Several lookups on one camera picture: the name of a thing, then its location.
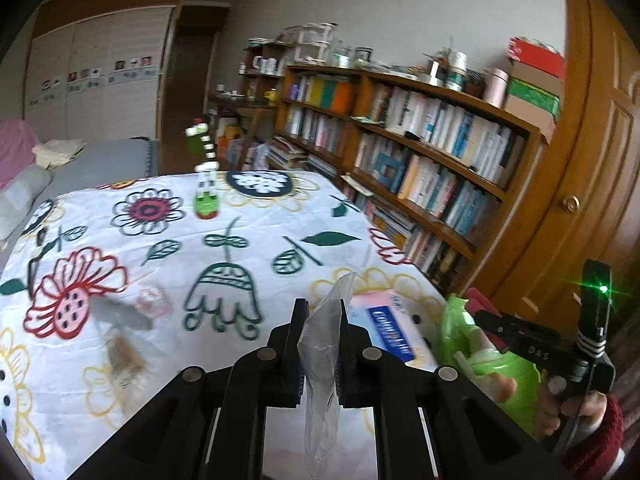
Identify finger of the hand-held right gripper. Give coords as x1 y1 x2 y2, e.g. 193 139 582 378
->
472 309 526 346

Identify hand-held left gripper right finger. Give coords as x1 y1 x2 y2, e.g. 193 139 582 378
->
336 299 576 480

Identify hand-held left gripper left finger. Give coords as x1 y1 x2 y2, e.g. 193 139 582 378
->
65 297 311 480

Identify clear cotton swab bag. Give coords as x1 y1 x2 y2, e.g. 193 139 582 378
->
297 271 357 480

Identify green leaf-shaped plate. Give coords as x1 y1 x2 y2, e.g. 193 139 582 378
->
439 294 543 413

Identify orange gourd-shaped sponge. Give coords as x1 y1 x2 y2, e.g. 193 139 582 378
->
480 372 518 403

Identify person's right forearm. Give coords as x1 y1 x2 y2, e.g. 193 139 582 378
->
562 394 630 480

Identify person's right hand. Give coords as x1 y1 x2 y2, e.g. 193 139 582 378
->
536 377 608 437

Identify blue white tissue pack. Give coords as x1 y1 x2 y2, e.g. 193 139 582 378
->
347 289 437 372

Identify striped giraffe toy figure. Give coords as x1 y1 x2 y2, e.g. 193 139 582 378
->
184 117 222 221

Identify rows of shelved books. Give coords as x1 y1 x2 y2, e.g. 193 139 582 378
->
280 72 528 286

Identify light brown wooden door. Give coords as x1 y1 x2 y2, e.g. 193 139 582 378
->
487 0 640 341

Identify green banded cardboard box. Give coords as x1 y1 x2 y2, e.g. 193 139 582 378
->
504 76 562 143

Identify pink thermos bottle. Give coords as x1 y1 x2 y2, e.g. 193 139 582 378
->
484 67 510 109

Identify stack of paper cups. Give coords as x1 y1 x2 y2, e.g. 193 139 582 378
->
444 51 469 92

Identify wooden bookshelf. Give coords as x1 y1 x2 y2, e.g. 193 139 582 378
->
270 62 546 301

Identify red cardboard box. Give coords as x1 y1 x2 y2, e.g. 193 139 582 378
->
507 36 567 81

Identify wooden desk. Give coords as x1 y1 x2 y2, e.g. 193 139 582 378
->
207 92 278 171

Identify grey bed cover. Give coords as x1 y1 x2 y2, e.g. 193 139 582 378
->
50 137 161 196

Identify small wooden shelf unit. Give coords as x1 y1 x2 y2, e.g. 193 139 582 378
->
239 42 291 106

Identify white plastic rack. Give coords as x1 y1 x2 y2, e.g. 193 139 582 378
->
287 22 341 66

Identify dark wooden door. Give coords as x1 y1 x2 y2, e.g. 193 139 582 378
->
157 7 231 176

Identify grey pillow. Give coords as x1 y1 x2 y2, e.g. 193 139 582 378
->
0 162 53 241

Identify cream folded cloth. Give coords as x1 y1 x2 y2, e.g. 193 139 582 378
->
32 139 87 170

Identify pink quilt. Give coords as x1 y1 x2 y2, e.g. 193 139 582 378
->
0 120 41 191

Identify white sliding-door wardrobe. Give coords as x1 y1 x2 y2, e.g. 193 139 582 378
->
22 0 188 141

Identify blue picture frame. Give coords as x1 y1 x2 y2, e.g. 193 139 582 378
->
374 151 407 187

